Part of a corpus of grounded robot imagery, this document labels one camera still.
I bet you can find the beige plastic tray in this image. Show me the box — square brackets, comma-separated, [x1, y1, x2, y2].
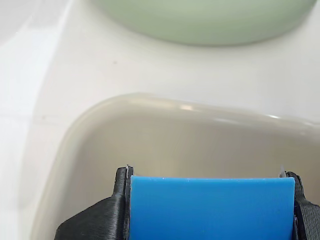
[29, 92, 320, 240]

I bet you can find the pale green round bowl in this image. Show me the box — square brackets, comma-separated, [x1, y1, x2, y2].
[87, 0, 316, 46]

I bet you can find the blue block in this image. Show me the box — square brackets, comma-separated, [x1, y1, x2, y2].
[127, 175, 297, 240]

